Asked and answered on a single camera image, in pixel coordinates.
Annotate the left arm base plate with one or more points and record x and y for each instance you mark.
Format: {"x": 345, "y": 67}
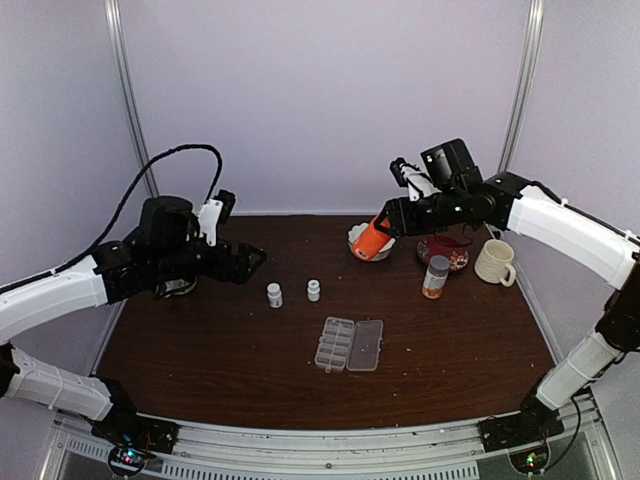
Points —
{"x": 144, "y": 434}

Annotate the small white pill bottle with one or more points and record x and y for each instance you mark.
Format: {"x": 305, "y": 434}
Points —
{"x": 313, "y": 290}

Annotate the aluminium frame post right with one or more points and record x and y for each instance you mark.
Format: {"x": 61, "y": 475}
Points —
{"x": 530, "y": 52}

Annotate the cream ribbed ceramic mug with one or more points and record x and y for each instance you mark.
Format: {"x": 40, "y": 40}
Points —
{"x": 494, "y": 264}

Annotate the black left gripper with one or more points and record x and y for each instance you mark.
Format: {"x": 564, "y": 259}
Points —
{"x": 240, "y": 274}

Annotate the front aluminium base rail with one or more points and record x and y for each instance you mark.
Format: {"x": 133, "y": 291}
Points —
{"x": 452, "y": 450}

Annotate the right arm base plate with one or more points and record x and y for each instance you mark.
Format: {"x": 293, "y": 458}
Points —
{"x": 498, "y": 433}

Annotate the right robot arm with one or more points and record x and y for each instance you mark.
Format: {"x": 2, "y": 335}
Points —
{"x": 599, "y": 263}

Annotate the aluminium frame post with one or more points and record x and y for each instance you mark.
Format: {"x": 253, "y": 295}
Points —
{"x": 530, "y": 52}
{"x": 132, "y": 115}

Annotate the red floral saucer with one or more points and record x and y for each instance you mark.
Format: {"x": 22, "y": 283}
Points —
{"x": 455, "y": 250}

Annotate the white fluted ceramic bowl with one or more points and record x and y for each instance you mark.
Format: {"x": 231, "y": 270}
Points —
{"x": 356, "y": 229}

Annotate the aluminium frame post left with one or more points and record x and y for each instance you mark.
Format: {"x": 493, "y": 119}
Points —
{"x": 132, "y": 115}

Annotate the grey capped vitamin bottle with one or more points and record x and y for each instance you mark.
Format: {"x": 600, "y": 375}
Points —
{"x": 435, "y": 277}

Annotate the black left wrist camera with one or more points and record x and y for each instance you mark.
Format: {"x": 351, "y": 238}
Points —
{"x": 214, "y": 212}

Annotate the orange pill bottle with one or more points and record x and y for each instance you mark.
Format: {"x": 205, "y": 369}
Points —
{"x": 372, "y": 239}

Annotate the clear plastic pill organizer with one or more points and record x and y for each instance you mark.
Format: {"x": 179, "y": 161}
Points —
{"x": 349, "y": 345}

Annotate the floral mug yellow inside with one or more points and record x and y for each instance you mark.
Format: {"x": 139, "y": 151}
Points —
{"x": 178, "y": 287}

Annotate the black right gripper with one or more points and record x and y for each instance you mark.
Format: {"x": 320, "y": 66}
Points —
{"x": 401, "y": 222}

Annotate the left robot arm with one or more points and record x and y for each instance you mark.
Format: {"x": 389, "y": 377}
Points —
{"x": 173, "y": 245}

